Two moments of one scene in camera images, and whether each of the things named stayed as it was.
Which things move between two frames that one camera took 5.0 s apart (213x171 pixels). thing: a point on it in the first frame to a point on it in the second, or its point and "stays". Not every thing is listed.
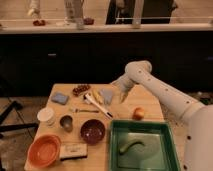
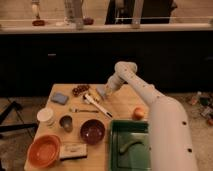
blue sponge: (59, 98) stays
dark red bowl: (92, 131) stays
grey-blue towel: (107, 95) to (100, 87)
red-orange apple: (138, 113) stays
